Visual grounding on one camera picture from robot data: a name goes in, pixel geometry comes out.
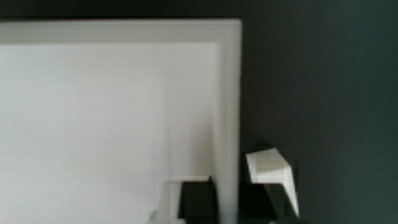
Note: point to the white small drawer box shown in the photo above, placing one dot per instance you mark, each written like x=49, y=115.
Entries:
x=119, y=94

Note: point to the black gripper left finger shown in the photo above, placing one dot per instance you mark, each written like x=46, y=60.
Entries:
x=188, y=203

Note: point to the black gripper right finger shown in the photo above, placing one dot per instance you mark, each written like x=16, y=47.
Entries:
x=268, y=203

